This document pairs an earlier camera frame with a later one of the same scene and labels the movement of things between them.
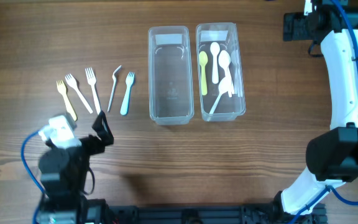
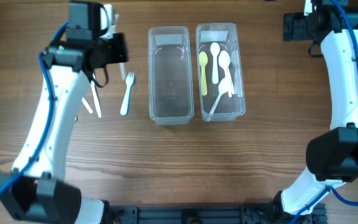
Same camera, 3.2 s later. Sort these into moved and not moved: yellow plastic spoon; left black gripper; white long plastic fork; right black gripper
Moved: left black gripper
Not moved: right black gripper; white long plastic fork; yellow plastic spoon
